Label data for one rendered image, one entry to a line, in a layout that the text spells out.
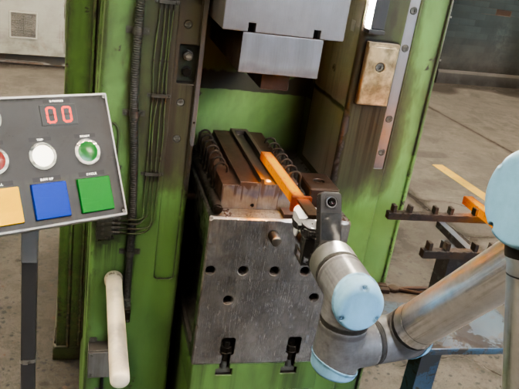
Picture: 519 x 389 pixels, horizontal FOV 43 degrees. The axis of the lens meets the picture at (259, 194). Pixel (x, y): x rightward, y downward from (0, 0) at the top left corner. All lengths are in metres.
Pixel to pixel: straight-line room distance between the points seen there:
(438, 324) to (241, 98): 1.16
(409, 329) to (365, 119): 0.81
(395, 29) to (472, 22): 7.39
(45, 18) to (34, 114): 5.41
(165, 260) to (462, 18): 7.57
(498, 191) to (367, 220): 1.22
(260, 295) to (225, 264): 0.14
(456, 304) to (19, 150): 0.90
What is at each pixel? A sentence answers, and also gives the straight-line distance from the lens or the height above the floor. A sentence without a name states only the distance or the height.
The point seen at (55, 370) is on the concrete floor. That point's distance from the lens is 2.60.
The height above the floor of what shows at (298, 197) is 1.06.
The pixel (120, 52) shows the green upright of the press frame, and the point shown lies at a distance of 1.70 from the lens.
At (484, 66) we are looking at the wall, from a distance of 9.53.
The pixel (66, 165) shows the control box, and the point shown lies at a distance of 1.47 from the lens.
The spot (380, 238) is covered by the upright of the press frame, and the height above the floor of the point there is 0.77.
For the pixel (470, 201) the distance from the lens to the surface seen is 1.92.
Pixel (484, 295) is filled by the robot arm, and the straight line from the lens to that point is 1.10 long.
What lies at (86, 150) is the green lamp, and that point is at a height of 1.09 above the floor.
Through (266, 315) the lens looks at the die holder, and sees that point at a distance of 1.83.
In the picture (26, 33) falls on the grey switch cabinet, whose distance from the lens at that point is 6.87.
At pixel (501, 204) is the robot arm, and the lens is 0.82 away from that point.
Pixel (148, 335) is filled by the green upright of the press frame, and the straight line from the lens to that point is 2.05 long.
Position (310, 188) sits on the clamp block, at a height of 0.98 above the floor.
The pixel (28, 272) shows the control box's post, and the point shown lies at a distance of 1.65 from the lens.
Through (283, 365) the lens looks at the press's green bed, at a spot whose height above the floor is 0.46.
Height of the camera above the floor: 1.60
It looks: 22 degrees down
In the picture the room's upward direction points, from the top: 9 degrees clockwise
